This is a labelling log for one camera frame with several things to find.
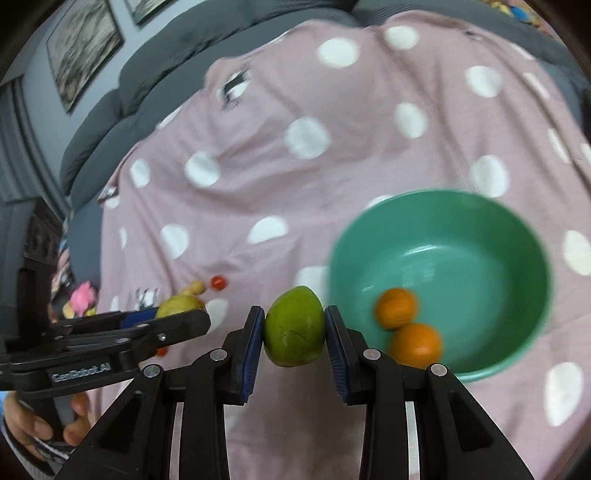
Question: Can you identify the dark wooden cabinet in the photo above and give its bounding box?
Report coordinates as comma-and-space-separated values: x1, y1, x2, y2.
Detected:
1, 197, 61, 338

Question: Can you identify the pink polka dot blanket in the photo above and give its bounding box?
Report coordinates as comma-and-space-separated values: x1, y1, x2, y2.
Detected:
98, 11, 590, 479

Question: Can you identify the cherry tomato right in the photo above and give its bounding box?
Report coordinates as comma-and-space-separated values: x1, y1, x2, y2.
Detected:
211, 275, 228, 291

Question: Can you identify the framed picture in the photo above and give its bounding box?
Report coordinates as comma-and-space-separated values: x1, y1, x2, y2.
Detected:
46, 0, 124, 113
125, 0, 174, 26

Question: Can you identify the grey sofa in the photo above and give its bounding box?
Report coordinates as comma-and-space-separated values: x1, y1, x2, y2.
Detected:
56, 1, 590, 287

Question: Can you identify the pink plush toy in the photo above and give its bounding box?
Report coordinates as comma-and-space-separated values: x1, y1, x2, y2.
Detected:
63, 281, 97, 318

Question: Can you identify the green plastic bowl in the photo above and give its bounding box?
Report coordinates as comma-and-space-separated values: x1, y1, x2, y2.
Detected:
327, 190, 553, 382

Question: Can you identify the green mango-like fruit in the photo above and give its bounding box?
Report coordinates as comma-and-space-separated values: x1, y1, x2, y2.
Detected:
263, 286, 325, 368

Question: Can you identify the framed picture right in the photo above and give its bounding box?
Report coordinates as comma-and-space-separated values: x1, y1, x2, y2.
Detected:
125, 0, 174, 26

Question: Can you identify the orange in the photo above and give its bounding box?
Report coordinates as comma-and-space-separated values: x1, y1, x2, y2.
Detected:
387, 323, 444, 369
374, 288, 420, 331

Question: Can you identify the framed picture left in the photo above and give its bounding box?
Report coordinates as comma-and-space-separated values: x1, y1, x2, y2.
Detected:
46, 0, 124, 113

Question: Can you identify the beige longan right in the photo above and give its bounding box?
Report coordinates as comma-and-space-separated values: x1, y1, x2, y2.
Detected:
180, 280, 206, 296

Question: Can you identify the left hand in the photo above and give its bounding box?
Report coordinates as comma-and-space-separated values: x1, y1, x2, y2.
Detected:
3, 391, 91, 461

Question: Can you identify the yellow-green fruit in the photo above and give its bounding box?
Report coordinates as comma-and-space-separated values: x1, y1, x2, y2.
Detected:
155, 294, 205, 319

